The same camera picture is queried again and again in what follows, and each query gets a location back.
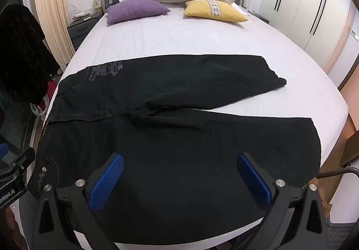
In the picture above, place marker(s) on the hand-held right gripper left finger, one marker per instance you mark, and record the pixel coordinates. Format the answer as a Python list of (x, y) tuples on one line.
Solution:
[(108, 182)]

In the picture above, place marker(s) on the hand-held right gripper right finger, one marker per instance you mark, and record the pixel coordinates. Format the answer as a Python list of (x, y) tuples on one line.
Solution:
[(253, 182)]

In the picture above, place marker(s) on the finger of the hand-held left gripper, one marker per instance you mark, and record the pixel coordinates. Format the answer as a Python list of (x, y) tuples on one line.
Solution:
[(2, 151)]

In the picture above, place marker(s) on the black pants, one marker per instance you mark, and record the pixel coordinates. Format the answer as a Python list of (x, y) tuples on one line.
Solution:
[(168, 140)]

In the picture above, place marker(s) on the dark glass window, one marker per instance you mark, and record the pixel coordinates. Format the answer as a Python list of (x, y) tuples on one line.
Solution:
[(16, 126)]

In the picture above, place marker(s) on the mesh office chair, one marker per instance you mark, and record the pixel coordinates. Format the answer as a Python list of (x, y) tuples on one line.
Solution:
[(339, 233)]

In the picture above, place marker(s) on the hanging dark garment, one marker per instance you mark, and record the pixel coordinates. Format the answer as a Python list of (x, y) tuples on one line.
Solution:
[(22, 50)]

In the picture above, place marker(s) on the dark grey nightstand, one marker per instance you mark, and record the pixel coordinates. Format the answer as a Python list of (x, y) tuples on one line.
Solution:
[(81, 31)]

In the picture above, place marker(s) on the beige curtain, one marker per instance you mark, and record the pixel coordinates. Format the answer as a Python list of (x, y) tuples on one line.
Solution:
[(52, 0)]

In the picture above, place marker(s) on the white bed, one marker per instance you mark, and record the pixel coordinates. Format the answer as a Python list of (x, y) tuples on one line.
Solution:
[(182, 39)]

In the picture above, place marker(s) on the purple cushion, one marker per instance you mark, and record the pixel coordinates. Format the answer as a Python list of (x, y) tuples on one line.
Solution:
[(134, 10)]

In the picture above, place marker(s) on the yellow cushion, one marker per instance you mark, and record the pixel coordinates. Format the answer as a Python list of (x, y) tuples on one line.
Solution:
[(202, 11)]

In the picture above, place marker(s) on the white wardrobe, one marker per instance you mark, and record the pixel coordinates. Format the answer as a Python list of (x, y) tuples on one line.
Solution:
[(303, 0)]

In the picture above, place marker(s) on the wooden bed frame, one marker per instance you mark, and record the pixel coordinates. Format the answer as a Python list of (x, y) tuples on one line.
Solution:
[(352, 149)]

